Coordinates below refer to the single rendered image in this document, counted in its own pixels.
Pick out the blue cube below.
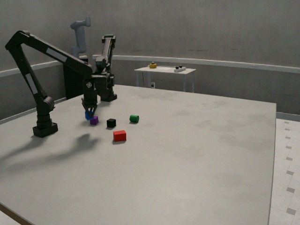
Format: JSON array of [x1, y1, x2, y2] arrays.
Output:
[[85, 110, 94, 120]]

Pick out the green cylinder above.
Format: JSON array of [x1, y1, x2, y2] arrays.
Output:
[[129, 115, 139, 122]]

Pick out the purple cube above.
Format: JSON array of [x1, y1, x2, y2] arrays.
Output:
[[90, 116, 98, 125]]

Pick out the red rectangular block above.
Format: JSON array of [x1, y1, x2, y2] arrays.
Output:
[[113, 130, 127, 142]]

